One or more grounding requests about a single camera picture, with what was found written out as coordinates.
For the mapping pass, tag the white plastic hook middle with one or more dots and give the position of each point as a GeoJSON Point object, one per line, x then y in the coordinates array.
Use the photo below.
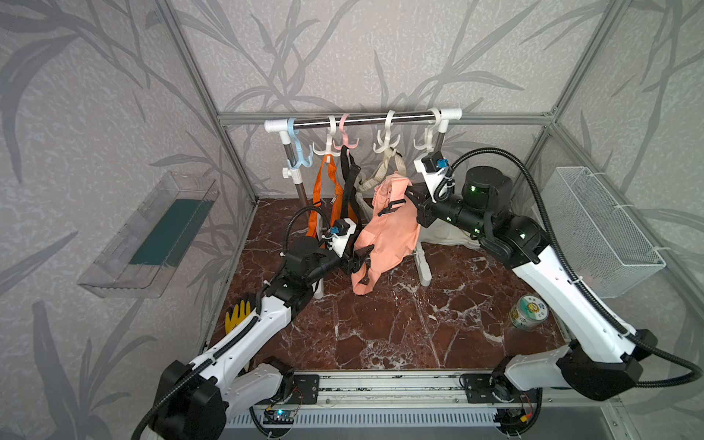
{"type": "Point", "coordinates": [384, 140]}

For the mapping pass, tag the orange crescent bag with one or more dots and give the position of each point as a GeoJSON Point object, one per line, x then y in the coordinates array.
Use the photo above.
{"type": "Point", "coordinates": [328, 196]}

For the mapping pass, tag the white plastic hook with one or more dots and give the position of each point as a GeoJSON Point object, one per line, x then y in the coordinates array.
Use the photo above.
{"type": "Point", "coordinates": [330, 151]}
{"type": "Point", "coordinates": [384, 140]}
{"type": "Point", "coordinates": [428, 144]}

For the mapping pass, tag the white plastic hook right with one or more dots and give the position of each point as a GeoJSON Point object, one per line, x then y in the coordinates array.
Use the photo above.
{"type": "Point", "coordinates": [428, 144]}

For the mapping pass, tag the white plastic hook left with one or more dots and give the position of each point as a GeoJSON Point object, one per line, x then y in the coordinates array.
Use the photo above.
{"type": "Point", "coordinates": [330, 151]}

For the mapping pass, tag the aluminium front rail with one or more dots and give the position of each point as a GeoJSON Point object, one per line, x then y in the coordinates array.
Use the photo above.
{"type": "Point", "coordinates": [360, 390]}

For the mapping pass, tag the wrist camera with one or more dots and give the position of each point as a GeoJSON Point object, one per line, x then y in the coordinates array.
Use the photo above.
{"type": "Point", "coordinates": [437, 175]}
{"type": "Point", "coordinates": [340, 235]}

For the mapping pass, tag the round green-label tin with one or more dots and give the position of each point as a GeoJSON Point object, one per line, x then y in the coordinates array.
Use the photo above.
{"type": "Point", "coordinates": [529, 312]}

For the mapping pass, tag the pink bag with braided strap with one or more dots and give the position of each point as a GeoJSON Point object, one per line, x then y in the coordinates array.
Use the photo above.
{"type": "Point", "coordinates": [392, 232]}

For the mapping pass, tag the white wire mesh basket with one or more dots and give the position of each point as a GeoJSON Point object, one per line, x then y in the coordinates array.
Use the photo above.
{"type": "Point", "coordinates": [599, 238]}

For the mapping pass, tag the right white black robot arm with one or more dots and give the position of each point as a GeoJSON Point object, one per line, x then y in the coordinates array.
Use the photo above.
{"type": "Point", "coordinates": [606, 356]}

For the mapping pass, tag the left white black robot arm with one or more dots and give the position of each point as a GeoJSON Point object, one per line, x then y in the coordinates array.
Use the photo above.
{"type": "Point", "coordinates": [196, 400]}

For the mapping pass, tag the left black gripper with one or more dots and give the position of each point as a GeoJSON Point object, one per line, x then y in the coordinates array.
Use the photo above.
{"type": "Point", "coordinates": [357, 258]}

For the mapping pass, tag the black bag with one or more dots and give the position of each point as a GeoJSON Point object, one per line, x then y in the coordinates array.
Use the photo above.
{"type": "Point", "coordinates": [351, 203]}

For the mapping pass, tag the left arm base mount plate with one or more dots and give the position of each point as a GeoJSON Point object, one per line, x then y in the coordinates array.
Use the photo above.
{"type": "Point", "coordinates": [301, 389]}

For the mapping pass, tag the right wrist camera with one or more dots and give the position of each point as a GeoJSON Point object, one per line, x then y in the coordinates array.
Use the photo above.
{"type": "Point", "coordinates": [437, 175]}

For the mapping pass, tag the yellow black work glove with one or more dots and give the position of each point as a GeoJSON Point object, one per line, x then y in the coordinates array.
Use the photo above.
{"type": "Point", "coordinates": [237, 313]}

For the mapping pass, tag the cream crescent bag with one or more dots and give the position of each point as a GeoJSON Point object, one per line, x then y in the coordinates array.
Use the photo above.
{"type": "Point", "coordinates": [390, 156]}

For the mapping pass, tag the cream bag with brown-striped strap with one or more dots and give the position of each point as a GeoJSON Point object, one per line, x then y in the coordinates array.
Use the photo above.
{"type": "Point", "coordinates": [441, 233]}

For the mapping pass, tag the pink plastic hook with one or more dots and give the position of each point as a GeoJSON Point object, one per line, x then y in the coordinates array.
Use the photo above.
{"type": "Point", "coordinates": [345, 139]}

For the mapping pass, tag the blue plastic hook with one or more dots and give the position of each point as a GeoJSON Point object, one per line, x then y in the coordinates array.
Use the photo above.
{"type": "Point", "coordinates": [301, 159]}

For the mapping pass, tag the white and steel clothes rack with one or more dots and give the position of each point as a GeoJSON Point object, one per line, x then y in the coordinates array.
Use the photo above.
{"type": "Point", "coordinates": [278, 126]}

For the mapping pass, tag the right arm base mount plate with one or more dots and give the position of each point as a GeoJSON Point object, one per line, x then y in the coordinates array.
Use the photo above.
{"type": "Point", "coordinates": [488, 388]}

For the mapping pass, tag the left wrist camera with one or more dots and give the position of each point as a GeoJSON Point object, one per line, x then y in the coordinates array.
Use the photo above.
{"type": "Point", "coordinates": [340, 235]}

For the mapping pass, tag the clear acrylic wall shelf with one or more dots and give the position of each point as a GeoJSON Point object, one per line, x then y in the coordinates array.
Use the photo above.
{"type": "Point", "coordinates": [141, 259]}

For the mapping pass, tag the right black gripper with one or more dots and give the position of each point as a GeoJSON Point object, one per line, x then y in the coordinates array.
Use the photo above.
{"type": "Point", "coordinates": [424, 204]}

